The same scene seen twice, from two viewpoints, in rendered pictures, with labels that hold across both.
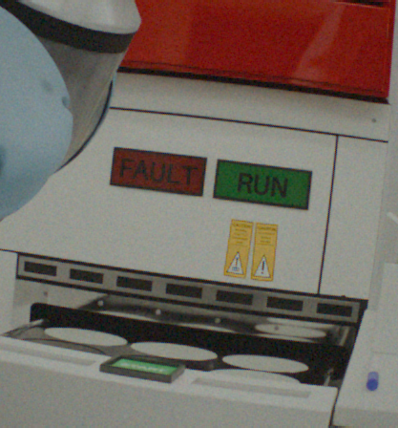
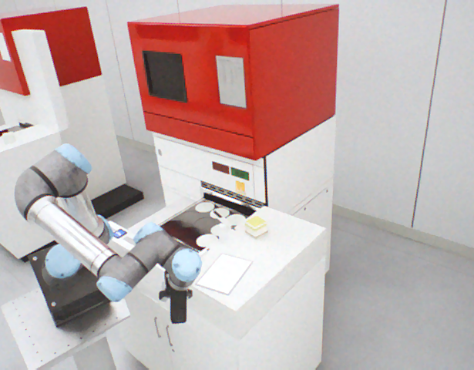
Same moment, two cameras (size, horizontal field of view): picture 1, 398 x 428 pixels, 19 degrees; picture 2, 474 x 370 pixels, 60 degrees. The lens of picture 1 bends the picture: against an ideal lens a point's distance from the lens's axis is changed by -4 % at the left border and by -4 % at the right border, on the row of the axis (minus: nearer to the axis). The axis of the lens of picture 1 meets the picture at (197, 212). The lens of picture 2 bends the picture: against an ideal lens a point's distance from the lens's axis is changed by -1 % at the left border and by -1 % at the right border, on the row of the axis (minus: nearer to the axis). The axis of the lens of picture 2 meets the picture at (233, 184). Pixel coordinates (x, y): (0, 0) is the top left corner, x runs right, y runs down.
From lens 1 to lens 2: 1.39 m
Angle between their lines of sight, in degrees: 41
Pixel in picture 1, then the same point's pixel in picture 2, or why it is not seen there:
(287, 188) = (244, 175)
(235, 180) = (234, 172)
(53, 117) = (74, 263)
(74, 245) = (210, 180)
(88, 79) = not seen: hidden behind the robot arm
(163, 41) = (210, 142)
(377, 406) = not seen: hidden behind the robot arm
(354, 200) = (258, 179)
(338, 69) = (244, 153)
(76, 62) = not seen: hidden behind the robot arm
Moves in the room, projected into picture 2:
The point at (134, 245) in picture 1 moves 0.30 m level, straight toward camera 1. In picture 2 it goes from (220, 182) to (188, 210)
